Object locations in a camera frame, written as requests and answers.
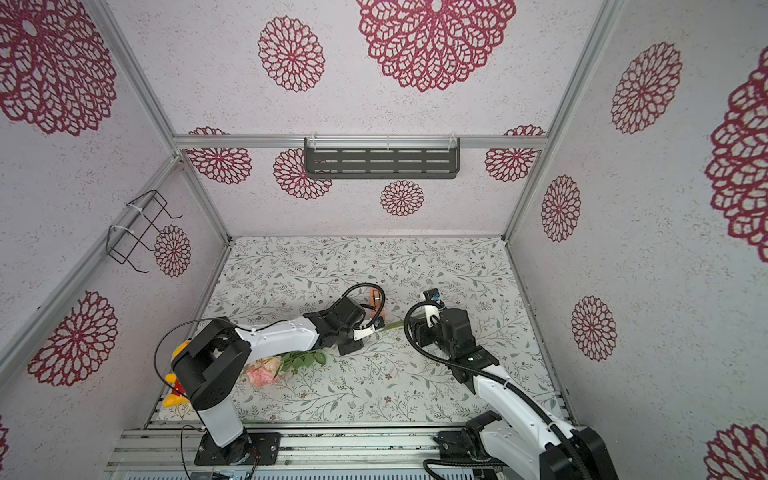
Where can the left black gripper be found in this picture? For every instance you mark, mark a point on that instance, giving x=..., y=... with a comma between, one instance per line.
x=354, y=346

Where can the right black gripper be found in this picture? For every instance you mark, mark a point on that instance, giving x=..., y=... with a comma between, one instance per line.
x=424, y=335

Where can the pink flower bouquet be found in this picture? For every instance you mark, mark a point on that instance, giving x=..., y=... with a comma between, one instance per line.
x=288, y=363

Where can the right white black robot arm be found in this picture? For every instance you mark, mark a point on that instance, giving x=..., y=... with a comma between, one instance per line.
x=517, y=433

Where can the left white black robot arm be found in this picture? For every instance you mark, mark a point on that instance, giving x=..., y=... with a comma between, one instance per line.
x=206, y=369

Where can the yellow plush toy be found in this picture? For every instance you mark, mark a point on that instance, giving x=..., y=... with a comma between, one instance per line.
x=177, y=395

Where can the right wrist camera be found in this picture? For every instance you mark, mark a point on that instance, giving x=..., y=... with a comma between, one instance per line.
x=432, y=311

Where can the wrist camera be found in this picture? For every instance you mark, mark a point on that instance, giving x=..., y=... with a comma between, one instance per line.
x=359, y=334
x=432, y=311

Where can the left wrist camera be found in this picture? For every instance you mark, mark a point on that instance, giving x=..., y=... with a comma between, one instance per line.
x=359, y=334

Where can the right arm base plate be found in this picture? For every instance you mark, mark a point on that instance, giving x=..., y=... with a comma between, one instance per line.
x=463, y=445

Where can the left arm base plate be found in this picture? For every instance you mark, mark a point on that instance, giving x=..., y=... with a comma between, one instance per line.
x=260, y=449

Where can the dark grey wall shelf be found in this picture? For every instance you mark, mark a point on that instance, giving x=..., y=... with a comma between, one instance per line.
x=381, y=161

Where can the aluminium rail frame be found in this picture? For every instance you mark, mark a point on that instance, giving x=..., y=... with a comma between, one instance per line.
x=305, y=453

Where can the black wire wall rack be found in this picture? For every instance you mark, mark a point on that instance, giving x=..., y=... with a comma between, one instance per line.
x=123, y=240

